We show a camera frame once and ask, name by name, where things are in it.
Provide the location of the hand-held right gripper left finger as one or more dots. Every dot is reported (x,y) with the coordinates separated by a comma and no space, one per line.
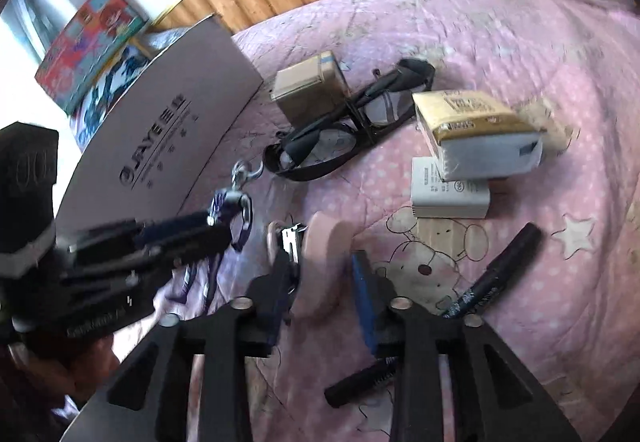
(272,307)

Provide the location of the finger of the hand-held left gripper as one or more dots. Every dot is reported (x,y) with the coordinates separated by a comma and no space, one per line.
(115,274)
(165,232)

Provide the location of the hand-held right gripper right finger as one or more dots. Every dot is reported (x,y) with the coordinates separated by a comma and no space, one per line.
(364,307)

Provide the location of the black marker pen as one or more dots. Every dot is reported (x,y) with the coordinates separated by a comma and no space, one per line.
(480,282)

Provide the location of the white cardboard box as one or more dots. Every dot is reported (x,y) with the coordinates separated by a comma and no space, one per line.
(175,111)

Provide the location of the small white tube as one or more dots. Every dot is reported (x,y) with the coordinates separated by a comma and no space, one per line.
(450,202)

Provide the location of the gold tin box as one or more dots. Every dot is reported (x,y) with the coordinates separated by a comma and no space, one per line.
(300,81)

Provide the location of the white box with barcode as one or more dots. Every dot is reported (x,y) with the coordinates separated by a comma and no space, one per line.
(475,121)

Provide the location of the small metal clip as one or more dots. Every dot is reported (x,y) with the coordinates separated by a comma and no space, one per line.
(292,239)

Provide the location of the black glasses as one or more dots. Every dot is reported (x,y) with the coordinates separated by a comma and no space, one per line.
(302,144)

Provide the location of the pink bear print blanket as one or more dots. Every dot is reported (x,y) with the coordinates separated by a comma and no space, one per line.
(500,21)

